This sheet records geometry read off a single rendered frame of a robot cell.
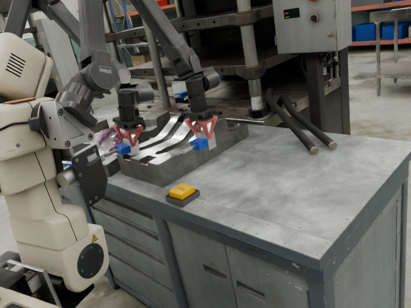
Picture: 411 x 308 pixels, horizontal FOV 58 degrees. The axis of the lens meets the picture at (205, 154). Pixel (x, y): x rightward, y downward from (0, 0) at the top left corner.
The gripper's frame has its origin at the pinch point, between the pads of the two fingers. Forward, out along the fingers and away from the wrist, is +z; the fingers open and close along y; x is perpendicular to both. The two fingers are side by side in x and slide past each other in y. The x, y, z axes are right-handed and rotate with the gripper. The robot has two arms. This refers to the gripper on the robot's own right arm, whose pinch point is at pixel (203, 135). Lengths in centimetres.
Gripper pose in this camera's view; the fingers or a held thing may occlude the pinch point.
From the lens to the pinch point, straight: 125.1
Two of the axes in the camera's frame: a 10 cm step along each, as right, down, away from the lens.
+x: -6.9, 3.7, -6.3
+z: 1.7, 9.2, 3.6
